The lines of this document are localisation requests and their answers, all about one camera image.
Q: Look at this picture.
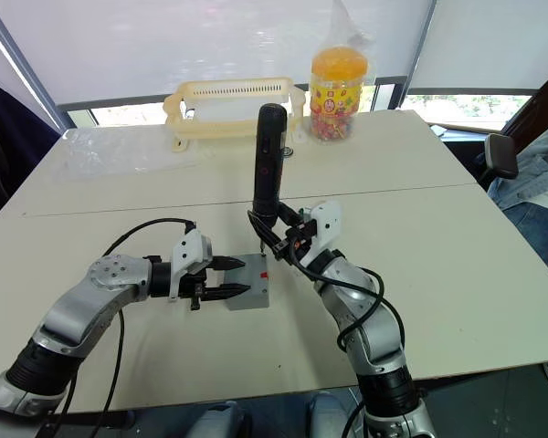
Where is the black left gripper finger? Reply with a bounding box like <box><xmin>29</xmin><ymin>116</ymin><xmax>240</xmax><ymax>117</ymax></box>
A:
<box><xmin>204</xmin><ymin>282</ymin><xmax>251</xmax><ymax>303</ymax></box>
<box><xmin>211</xmin><ymin>255</ymin><xmax>248</xmax><ymax>274</ymax></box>

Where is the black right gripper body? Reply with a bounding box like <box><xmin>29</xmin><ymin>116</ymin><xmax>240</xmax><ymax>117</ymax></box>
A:
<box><xmin>273</xmin><ymin>214</ymin><xmax>316</xmax><ymax>271</ymax></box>

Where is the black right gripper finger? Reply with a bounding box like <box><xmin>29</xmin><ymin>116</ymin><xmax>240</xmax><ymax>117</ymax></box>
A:
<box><xmin>247</xmin><ymin>209</ymin><xmax>288</xmax><ymax>264</ymax></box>
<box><xmin>277</xmin><ymin>202</ymin><xmax>304</xmax><ymax>228</ymax></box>

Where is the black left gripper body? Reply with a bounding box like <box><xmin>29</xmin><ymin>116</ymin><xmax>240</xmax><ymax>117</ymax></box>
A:
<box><xmin>177</xmin><ymin>256</ymin><xmax>216</xmax><ymax>312</ymax></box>

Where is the grey box with lid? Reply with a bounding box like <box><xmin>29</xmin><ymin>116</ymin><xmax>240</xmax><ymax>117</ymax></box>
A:
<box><xmin>222</xmin><ymin>253</ymin><xmax>272</xmax><ymax>312</ymax></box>

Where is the black electric screwdriver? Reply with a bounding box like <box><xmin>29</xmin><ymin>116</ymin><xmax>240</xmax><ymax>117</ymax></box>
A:
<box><xmin>250</xmin><ymin>103</ymin><xmax>289</xmax><ymax>256</ymax></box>

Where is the candy jar with orange lid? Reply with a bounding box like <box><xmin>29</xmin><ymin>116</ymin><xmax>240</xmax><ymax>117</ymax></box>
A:
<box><xmin>309</xmin><ymin>45</ymin><xmax>369</xmax><ymax>145</ymax></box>

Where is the cream plastic slotted basket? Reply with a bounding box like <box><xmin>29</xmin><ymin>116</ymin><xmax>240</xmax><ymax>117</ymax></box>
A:
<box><xmin>163</xmin><ymin>76</ymin><xmax>307</xmax><ymax>153</ymax></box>

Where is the grey rounded robot shape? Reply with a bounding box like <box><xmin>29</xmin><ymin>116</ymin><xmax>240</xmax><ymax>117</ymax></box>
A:
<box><xmin>184</xmin><ymin>400</ymin><xmax>250</xmax><ymax>438</ymax></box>
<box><xmin>304</xmin><ymin>391</ymin><xmax>364</xmax><ymax>438</ymax></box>

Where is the clear plastic sheet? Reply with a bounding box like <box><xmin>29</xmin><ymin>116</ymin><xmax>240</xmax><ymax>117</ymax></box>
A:
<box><xmin>52</xmin><ymin>126</ymin><xmax>205</xmax><ymax>183</ymax></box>

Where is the clear plastic bag over jar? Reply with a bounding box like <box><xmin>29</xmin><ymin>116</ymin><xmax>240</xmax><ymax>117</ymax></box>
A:
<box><xmin>320</xmin><ymin>0</ymin><xmax>378</xmax><ymax>86</ymax></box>

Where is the black chair armrest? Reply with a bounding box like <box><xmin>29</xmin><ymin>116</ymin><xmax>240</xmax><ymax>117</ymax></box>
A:
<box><xmin>478</xmin><ymin>133</ymin><xmax>521</xmax><ymax>183</ymax></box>

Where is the dark blue fabric chair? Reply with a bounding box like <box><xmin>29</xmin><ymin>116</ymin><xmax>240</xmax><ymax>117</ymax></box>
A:
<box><xmin>0</xmin><ymin>74</ymin><xmax>63</xmax><ymax>227</ymax></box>

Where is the person in denim jacket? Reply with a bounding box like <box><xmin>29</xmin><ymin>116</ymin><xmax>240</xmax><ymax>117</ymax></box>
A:
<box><xmin>486</xmin><ymin>116</ymin><xmax>548</xmax><ymax>270</ymax></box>

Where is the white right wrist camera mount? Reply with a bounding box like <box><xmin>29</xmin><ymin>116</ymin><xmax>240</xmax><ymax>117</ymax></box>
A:
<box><xmin>298</xmin><ymin>200</ymin><xmax>343</xmax><ymax>270</ymax></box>

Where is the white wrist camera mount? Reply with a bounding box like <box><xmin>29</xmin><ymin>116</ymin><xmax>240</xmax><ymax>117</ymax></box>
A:
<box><xmin>166</xmin><ymin>227</ymin><xmax>213</xmax><ymax>304</ymax></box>
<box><xmin>298</xmin><ymin>200</ymin><xmax>343</xmax><ymax>270</ymax></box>

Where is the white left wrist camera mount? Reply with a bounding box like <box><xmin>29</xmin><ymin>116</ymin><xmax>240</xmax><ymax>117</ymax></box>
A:
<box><xmin>166</xmin><ymin>227</ymin><xmax>213</xmax><ymax>304</ymax></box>

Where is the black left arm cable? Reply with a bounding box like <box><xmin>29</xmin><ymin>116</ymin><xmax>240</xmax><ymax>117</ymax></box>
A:
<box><xmin>49</xmin><ymin>218</ymin><xmax>197</xmax><ymax>438</ymax></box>

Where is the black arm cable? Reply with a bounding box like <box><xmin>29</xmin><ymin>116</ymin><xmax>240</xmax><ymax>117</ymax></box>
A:
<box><xmin>49</xmin><ymin>218</ymin><xmax>197</xmax><ymax>438</ymax></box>
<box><xmin>288</xmin><ymin>236</ymin><xmax>406</xmax><ymax>353</ymax></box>

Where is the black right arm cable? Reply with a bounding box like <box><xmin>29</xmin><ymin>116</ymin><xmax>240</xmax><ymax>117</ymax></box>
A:
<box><xmin>288</xmin><ymin>236</ymin><xmax>406</xmax><ymax>353</ymax></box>

